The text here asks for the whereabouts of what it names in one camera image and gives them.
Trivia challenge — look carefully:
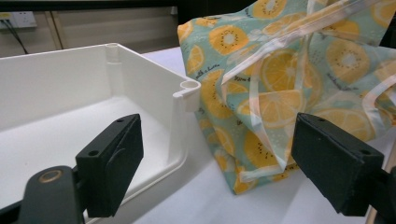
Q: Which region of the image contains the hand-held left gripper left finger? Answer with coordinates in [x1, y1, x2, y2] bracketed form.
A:
[75, 113, 145, 218]

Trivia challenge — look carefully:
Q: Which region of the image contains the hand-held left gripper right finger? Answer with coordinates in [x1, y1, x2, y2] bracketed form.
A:
[290, 112, 385, 217]

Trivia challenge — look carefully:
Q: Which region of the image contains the fruit print shopping bag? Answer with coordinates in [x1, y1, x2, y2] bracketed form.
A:
[177, 0, 396, 196]

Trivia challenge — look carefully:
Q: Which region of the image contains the white plastic bin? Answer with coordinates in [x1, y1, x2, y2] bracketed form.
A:
[0, 42, 203, 224]

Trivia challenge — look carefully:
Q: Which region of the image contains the black horizontal metal bar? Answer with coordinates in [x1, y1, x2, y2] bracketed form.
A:
[0, 0, 179, 12]

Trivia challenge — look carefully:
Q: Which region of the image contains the black wall cable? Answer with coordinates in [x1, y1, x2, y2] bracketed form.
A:
[0, 19, 29, 55]

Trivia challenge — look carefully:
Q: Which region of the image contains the white wall socket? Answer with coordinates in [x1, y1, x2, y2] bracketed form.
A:
[0, 11, 37, 30]

